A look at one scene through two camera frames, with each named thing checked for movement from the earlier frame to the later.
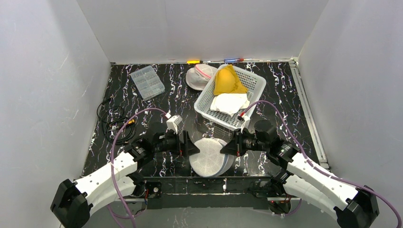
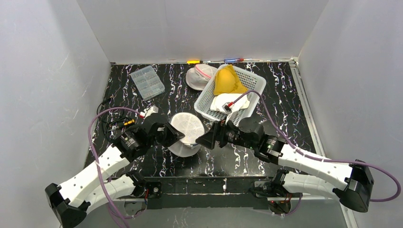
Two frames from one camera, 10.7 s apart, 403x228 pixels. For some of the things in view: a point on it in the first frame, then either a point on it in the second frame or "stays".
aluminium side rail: [310, 113] stays
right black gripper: [237, 145] -> [221, 134]
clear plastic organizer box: [148, 82] stays
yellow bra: [226, 80] stays
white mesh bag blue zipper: [210, 161] -> [190, 126]
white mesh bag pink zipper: [197, 77] stays
